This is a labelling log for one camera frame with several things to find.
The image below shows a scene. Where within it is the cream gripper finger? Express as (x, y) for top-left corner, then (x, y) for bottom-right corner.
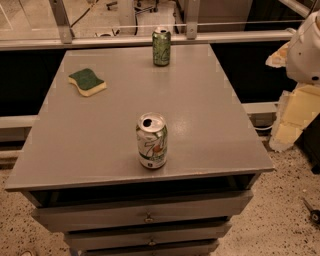
(265, 43), (289, 68)
(269, 83), (320, 152)

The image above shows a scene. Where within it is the green and yellow sponge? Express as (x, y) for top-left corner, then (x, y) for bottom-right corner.
(68, 68), (107, 97)

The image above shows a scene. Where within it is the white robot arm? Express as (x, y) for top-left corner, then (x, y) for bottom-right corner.
(265, 10), (320, 152)

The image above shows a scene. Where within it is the green soda can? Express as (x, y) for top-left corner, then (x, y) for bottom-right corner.
(152, 27), (171, 66)

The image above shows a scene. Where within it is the white 7up can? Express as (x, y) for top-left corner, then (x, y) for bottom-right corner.
(136, 112), (168, 169)

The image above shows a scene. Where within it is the black tool on floor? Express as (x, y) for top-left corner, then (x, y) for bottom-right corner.
(303, 198), (320, 224)

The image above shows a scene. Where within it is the bottom grey drawer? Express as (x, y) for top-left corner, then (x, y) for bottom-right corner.
(81, 240), (219, 256)

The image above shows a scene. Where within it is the grey drawer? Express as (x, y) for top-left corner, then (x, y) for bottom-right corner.
(32, 190), (253, 232)
(81, 240), (219, 256)
(65, 222), (231, 251)

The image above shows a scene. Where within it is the grey drawer cabinet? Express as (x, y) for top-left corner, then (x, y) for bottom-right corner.
(6, 45), (273, 256)

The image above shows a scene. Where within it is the middle grey drawer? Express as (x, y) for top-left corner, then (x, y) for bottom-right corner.
(65, 222), (231, 251)

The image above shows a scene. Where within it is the top grey drawer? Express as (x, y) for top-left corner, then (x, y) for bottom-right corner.
(32, 190), (253, 232)

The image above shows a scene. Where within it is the metal railing frame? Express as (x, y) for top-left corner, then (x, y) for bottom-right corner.
(0, 0), (319, 51)

